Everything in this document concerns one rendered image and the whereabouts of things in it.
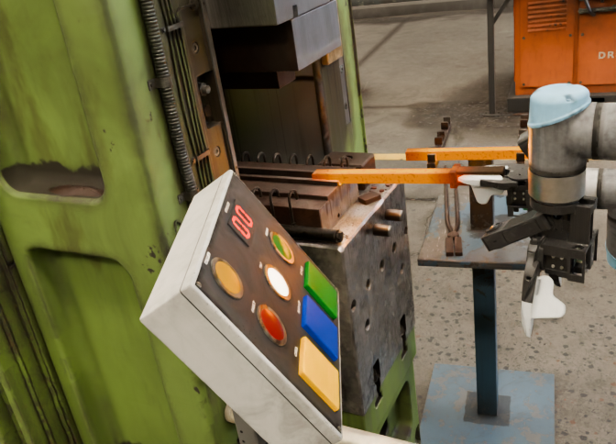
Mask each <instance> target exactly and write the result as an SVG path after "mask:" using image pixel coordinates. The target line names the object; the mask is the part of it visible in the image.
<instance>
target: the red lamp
mask: <svg viewBox="0 0 616 444"><path fill-rule="evenodd" d="M261 317H262V321H263V323H264V325H265V327H266V329H267V330H268V332H269V333H270V334H271V336H272V337H274V338H275V339H277V340H283V338H284V332H283V328H282V326H281V322H280V321H279V319H278V318H277V317H276V316H275V315H274V314H273V313H272V312H271V311H269V310H268V309H263V310H262V311H261Z"/></svg>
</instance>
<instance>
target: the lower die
mask: <svg viewBox="0 0 616 444"><path fill-rule="evenodd" d="M236 162H237V167H238V168H249V169H264V170H280V171H296V172H315V171H316V170H317V169H356V167H340V166H323V165H305V164H289V163H272V162H254V161H236ZM239 176H240V180H241V181H242V182H243V183H244V184H245V185H246V187H247V188H248V189H249V190H250V191H251V192H252V190H253V188H254V187H255V186H258V187H259V188H260V189H261V192H262V196H261V197H259V191H258V189H257V190H256V191H255V193H254V195H255V196H256V197H257V199H258V200H259V201H260V202H261V203H262V204H263V205H264V206H265V207H266V209H267V210H268V211H269V212H270V213H271V209H270V191H271V189H272V188H277V189H278V190H279V192H280V197H277V193H276V191H274V192H273V194H272V202H273V207H274V213H275V217H276V219H277V221H278V222H279V223H280V224H283V225H290V224H291V216H290V210H289V205H288V194H289V191H290V190H291V189H295V190H296V191H297V193H298V197H299V199H298V200H296V199H295V194H294V193H292V194H291V207H292V212H293V218H294V221H295V222H296V225H297V226H305V227H311V228H332V227H333V226H334V224H335V223H336V222H337V221H338V220H339V219H340V218H341V216H342V215H343V214H344V213H345V212H346V211H347V210H348V209H349V207H351V206H352V205H353V204H354V203H355V202H356V201H357V199H358V184H357V183H342V184H341V185H340V184H339V181H338V180H325V179H310V178H296V177H281V176H267V175H253V174H239ZM338 213H339V215H340V216H339V217H338V216H337V215H338Z"/></svg>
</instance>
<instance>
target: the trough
mask: <svg viewBox="0 0 616 444"><path fill-rule="evenodd" d="M238 171H239V174H253V175H267V176H281V177H296V178H310V179H313V177H312V174H313V172H296V171H280V170H264V169H249V168H238Z"/></svg>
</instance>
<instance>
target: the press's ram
mask: <svg viewBox="0 0 616 444"><path fill-rule="evenodd" d="M330 1H332V0H205V4H206V9H207V14H208V18H209V24H210V29H217V28H248V27H265V26H278V25H279V24H281V23H284V22H286V21H288V20H290V19H292V18H293V17H297V16H299V15H301V14H304V13H306V12H308V11H310V10H312V9H315V8H317V7H318V6H321V5H324V4H326V3H328V2H330Z"/></svg>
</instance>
